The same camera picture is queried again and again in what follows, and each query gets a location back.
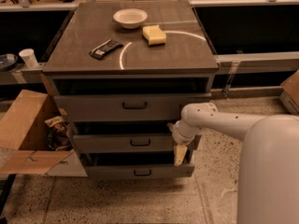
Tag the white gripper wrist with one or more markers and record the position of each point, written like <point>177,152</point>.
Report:
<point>179,134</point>

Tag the grey drawer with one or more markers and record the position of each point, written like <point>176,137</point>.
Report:
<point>126,107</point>
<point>124,143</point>
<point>139,171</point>

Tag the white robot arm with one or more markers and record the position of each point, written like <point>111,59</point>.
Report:
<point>268,181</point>

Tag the grey bottom drawer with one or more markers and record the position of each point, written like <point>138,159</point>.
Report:
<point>139,171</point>

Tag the grey top drawer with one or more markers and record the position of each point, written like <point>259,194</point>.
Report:
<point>126,107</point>

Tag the grey drawer cabinet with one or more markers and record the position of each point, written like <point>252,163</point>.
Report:
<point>183,64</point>

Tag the open cardboard box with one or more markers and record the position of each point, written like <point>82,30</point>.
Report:
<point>23,130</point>

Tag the yellow sponge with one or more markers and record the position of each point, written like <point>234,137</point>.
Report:
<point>154,35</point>

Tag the crumpled snack bag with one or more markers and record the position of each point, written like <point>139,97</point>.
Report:
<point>57,138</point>

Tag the cardboard box at right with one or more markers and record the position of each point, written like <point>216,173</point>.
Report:
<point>290,95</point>

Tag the black snack bar wrapper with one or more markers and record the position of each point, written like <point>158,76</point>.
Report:
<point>104,49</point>

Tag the white bowl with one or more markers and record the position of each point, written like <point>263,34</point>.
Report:
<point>130,18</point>

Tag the white paper cup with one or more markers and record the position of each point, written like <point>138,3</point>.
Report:
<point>28,56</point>

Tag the dark round lid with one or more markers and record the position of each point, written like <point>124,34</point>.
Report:
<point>8,62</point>

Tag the metal shelf rail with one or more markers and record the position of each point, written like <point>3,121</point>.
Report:
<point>258,62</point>

